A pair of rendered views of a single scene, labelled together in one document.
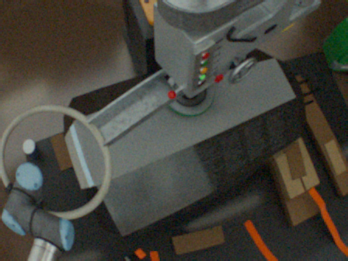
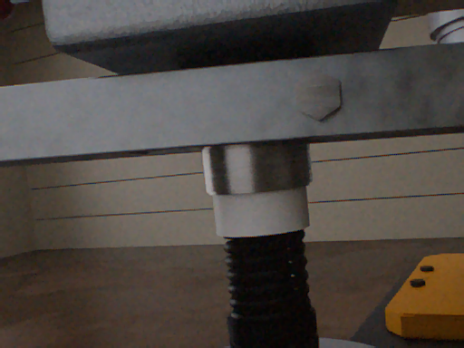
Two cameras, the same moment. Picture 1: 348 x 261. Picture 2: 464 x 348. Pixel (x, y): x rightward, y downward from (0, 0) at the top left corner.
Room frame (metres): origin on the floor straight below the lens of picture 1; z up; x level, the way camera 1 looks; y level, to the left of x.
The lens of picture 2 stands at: (0.51, -0.35, 1.03)
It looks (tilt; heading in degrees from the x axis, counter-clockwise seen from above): 6 degrees down; 47
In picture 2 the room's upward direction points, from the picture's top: 6 degrees counter-clockwise
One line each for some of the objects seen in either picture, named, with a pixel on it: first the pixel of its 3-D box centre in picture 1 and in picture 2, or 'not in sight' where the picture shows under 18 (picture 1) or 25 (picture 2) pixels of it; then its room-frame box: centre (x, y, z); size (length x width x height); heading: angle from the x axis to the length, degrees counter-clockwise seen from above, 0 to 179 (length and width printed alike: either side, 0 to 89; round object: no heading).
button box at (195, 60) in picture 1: (200, 67); not in sight; (0.64, -0.08, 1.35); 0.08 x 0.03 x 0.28; 129
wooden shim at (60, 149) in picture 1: (61, 151); not in sight; (0.71, 0.74, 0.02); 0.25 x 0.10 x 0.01; 25
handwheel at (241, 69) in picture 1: (236, 64); not in sight; (0.76, -0.23, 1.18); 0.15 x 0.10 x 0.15; 129
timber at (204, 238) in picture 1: (198, 240); not in sight; (0.17, -0.17, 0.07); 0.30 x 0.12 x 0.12; 106
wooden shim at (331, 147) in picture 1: (335, 158); not in sight; (0.69, -1.14, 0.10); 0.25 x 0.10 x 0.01; 25
